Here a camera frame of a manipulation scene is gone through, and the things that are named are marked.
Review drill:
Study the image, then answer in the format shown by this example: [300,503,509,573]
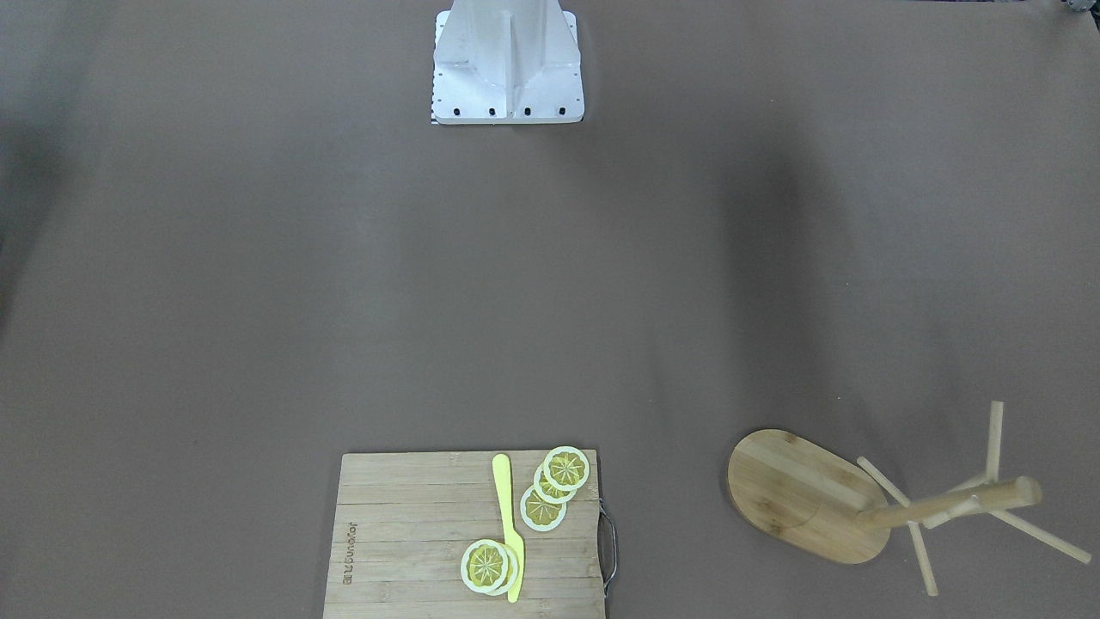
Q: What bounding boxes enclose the lemon slice row far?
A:
[542,445,592,493]

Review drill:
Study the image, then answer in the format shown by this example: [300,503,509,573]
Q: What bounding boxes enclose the lemon slice row near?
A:
[520,486,567,532]

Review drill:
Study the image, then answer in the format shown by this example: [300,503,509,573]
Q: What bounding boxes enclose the lemon slice row middle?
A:
[534,465,578,505]

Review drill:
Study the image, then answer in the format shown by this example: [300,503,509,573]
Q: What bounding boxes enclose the lemon slice upper under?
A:
[487,543,520,597]

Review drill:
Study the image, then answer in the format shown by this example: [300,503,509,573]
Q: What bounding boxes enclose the wooden cup storage rack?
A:
[726,401,1092,597]

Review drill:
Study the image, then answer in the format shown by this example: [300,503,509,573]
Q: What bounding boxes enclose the lemon slice upper top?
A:
[460,538,507,596]

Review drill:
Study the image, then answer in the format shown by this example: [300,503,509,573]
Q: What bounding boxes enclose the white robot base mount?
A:
[430,1,585,126]

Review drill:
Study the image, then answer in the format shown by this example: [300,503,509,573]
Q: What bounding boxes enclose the bamboo cutting board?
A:
[322,447,615,618]

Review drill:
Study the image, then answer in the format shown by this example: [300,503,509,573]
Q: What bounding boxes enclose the yellow plastic knife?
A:
[492,453,526,604]

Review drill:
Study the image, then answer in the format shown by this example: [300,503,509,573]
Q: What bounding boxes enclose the lemon slice row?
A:
[520,486,567,532]
[542,445,592,493]
[534,465,578,505]

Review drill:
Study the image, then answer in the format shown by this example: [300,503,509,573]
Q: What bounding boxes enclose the brown table mat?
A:
[3,1,1097,618]

